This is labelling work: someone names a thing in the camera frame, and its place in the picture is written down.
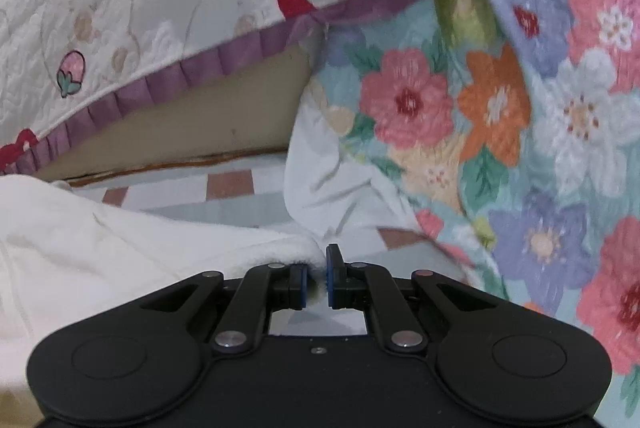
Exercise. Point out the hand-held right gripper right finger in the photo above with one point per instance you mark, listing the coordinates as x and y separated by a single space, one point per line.
330 290

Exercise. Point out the checked bed sheet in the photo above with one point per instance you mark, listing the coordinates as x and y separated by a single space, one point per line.
175 200

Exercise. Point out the floral quilt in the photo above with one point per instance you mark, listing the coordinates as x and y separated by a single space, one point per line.
500 108

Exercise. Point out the white garment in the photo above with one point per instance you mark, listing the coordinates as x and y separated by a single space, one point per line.
100 248

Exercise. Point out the beige bed panel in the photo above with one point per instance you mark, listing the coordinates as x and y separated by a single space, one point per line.
225 118

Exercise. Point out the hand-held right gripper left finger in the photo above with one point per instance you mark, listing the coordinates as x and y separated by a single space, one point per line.
301 288

